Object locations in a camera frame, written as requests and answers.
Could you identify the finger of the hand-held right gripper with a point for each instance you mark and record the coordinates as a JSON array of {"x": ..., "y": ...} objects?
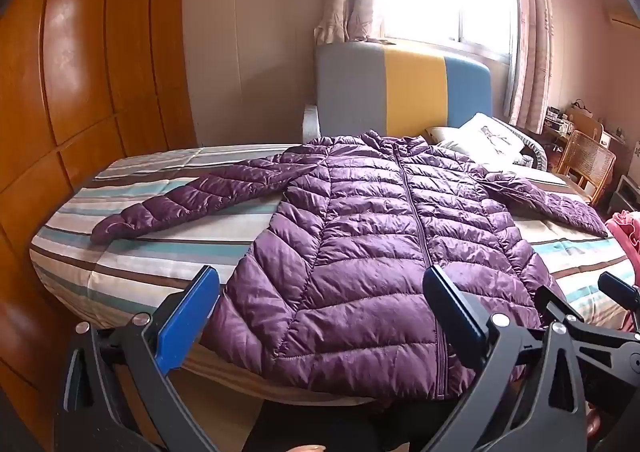
[
  {"x": 607, "y": 339},
  {"x": 622, "y": 292}
]

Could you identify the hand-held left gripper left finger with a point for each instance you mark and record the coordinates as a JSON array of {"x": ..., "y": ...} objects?
[{"x": 186, "y": 314}]

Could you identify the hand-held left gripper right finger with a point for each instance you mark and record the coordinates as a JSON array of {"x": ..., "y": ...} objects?
[{"x": 452, "y": 317}]

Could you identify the purple quilted down jacket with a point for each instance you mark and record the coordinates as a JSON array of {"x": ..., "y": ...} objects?
[{"x": 360, "y": 242}]

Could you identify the pink cloth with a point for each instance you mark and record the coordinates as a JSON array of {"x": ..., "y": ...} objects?
[{"x": 625, "y": 234}]

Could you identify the bed with striped sheet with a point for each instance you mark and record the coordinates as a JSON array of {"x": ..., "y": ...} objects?
[{"x": 150, "y": 252}]

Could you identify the rattan chair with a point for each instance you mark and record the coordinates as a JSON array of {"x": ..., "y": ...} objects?
[{"x": 587, "y": 164}]

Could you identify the cluttered desk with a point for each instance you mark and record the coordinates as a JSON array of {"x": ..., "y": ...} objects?
[{"x": 560, "y": 124}]

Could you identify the white printed pillow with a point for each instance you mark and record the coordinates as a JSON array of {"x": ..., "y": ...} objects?
[{"x": 492, "y": 136}]

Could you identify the grey yellow blue headboard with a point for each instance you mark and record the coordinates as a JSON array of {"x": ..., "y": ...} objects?
[{"x": 415, "y": 91}]

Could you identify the wooden wardrobe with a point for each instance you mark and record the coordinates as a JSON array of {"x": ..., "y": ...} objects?
[{"x": 75, "y": 56}]

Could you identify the grey bed side rail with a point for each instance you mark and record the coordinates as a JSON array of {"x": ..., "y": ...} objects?
[
  {"x": 310, "y": 124},
  {"x": 534, "y": 151}
]

